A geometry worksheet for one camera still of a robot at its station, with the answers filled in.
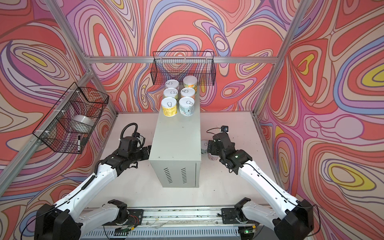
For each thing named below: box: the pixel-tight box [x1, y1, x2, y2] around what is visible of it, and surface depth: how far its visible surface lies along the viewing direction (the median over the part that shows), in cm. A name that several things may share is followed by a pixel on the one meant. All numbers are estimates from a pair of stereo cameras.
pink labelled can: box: [165, 79, 179, 89], surface depth 80 cm
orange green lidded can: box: [182, 75, 198, 94], surface depth 78 cm
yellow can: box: [161, 97, 178, 117], surface depth 70 cm
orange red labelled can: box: [180, 87, 196, 100], surface depth 75 cm
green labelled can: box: [163, 87, 179, 100], surface depth 75 cm
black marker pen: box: [77, 135, 81, 153], surface depth 73 cm
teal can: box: [179, 96, 195, 117], surface depth 71 cm
